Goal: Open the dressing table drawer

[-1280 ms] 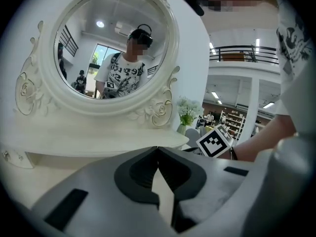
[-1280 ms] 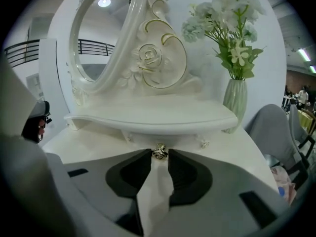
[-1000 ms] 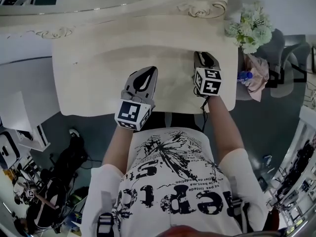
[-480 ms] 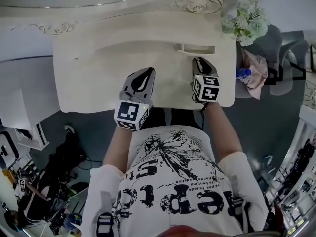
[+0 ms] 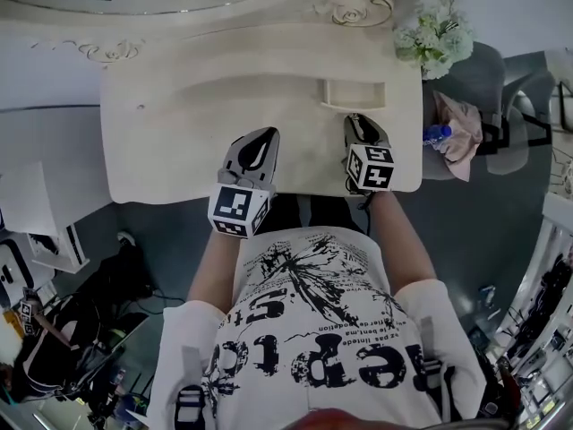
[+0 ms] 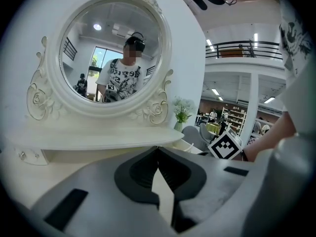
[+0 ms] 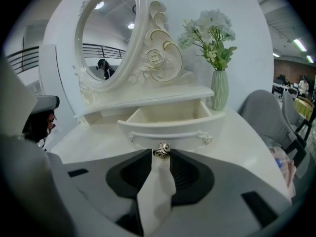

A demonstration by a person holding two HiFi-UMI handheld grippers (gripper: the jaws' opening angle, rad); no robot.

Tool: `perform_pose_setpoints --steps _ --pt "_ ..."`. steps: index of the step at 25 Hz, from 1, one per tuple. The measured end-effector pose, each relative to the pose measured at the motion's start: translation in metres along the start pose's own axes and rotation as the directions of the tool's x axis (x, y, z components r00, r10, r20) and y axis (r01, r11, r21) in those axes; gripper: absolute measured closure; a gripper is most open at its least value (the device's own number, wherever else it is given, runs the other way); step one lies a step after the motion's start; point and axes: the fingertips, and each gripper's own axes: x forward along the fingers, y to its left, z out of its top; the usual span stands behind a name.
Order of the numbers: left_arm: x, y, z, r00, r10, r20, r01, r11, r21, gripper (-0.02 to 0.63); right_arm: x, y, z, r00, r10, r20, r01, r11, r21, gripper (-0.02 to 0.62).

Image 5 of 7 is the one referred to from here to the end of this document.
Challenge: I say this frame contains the cream ornate dressing table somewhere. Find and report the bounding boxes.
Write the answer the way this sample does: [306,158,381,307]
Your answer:
[0,0,424,205]

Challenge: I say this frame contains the person's white printed shirt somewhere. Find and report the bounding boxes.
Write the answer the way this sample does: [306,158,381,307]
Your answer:
[146,225,488,430]

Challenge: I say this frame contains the grey padded chair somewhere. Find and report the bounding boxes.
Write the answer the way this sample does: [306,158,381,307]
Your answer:
[422,39,557,183]

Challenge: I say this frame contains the white cardboard box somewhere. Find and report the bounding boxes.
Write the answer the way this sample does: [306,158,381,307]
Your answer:
[0,160,91,273]

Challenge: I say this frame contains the grey harness strap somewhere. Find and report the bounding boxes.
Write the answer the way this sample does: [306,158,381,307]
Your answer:
[173,344,208,430]
[418,314,455,393]

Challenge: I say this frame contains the person's black trousers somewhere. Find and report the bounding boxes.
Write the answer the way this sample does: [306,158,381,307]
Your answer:
[271,192,373,237]

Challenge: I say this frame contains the black backpack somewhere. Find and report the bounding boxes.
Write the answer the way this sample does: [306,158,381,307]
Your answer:
[12,239,156,409]

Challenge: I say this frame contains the person's left forearm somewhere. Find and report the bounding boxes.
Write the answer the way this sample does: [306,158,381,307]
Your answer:
[184,226,244,305]

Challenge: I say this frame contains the white flowers in vase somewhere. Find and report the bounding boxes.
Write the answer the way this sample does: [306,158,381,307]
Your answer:
[392,0,475,81]

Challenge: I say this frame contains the blue-capped plastic water bottle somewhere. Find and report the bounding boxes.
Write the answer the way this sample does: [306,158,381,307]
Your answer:
[422,123,454,148]

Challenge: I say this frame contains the pink crumpled cloth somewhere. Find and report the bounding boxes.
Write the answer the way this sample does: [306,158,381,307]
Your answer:
[431,89,485,183]

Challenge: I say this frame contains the person's right forearm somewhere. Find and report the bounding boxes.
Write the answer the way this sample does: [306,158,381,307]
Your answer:
[368,189,439,296]

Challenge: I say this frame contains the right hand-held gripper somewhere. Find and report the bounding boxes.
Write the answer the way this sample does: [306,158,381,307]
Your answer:
[342,112,398,194]

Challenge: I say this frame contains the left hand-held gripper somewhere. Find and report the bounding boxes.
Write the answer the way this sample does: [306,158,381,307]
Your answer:
[207,125,281,240]

